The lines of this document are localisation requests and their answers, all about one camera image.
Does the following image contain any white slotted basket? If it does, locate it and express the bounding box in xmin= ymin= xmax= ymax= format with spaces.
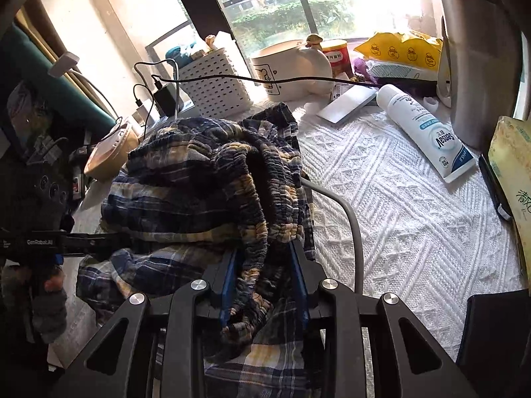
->
xmin=176 ymin=39 xmax=254 ymax=119

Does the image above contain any white ceramic pot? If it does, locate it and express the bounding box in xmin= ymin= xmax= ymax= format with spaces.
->
xmin=249 ymin=39 xmax=333 ymax=102

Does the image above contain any beige round container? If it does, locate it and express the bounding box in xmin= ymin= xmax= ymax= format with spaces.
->
xmin=83 ymin=123 xmax=142 ymax=182

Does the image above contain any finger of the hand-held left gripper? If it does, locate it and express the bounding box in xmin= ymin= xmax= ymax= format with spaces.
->
xmin=60 ymin=231 xmax=131 ymax=258

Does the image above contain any white lotion tube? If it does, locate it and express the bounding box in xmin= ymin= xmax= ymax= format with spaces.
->
xmin=375 ymin=84 xmax=477 ymax=183

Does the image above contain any flat white box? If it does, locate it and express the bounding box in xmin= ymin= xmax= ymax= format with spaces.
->
xmin=316 ymin=85 xmax=380 ymax=125

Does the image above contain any white wipes pack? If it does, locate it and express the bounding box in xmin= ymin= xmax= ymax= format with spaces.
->
xmin=367 ymin=60 xmax=436 ymax=83

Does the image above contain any blue plaid shirt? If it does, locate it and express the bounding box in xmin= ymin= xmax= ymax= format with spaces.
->
xmin=77 ymin=103 xmax=322 ymax=398

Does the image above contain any white clip device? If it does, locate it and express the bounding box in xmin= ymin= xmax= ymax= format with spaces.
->
xmin=47 ymin=52 xmax=79 ymax=77

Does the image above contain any steel kettle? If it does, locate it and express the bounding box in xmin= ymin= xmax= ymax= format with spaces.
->
xmin=437 ymin=0 xmax=524 ymax=152

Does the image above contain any person's left hand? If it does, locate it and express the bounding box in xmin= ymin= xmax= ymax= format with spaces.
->
xmin=0 ymin=263 xmax=68 ymax=343

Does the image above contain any black phone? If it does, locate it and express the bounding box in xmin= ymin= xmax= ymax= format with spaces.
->
xmin=478 ymin=154 xmax=515 ymax=221

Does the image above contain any white power strip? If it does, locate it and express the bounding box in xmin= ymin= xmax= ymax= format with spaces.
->
xmin=133 ymin=103 xmax=200 ymax=127

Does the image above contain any yellow wipes pack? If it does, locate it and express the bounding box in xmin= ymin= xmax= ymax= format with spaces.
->
xmin=353 ymin=31 xmax=444 ymax=79

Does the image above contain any black charger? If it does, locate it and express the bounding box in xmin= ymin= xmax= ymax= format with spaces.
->
xmin=153 ymin=84 xmax=178 ymax=117

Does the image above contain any yellow-green tissue pack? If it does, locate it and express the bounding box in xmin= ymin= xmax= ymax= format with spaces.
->
xmin=487 ymin=116 xmax=531 ymax=283

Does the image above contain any teal board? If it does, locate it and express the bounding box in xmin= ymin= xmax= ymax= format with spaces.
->
xmin=10 ymin=23 xmax=117 ymax=133

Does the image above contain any grey cable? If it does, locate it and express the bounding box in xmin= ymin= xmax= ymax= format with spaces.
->
xmin=301 ymin=177 xmax=366 ymax=295

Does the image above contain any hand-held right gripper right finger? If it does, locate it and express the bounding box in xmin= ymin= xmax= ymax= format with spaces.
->
xmin=288 ymin=240 xmax=480 ymax=398

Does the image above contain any dark window post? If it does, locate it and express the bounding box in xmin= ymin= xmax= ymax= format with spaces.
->
xmin=164 ymin=0 xmax=245 ymax=54

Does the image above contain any black laptop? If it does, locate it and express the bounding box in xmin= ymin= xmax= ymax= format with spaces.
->
xmin=456 ymin=294 xmax=531 ymax=398

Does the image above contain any red can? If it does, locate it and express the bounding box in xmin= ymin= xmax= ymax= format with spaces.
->
xmin=321 ymin=39 xmax=350 ymax=79

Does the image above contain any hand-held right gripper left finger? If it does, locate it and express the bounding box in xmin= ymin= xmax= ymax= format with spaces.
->
xmin=50 ymin=251 xmax=239 ymax=398

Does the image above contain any white knitted table cloth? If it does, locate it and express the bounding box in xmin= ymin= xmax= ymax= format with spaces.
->
xmin=56 ymin=99 xmax=524 ymax=398

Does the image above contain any black window railing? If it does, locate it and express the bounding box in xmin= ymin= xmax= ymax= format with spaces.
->
xmin=145 ymin=0 xmax=419 ymax=50

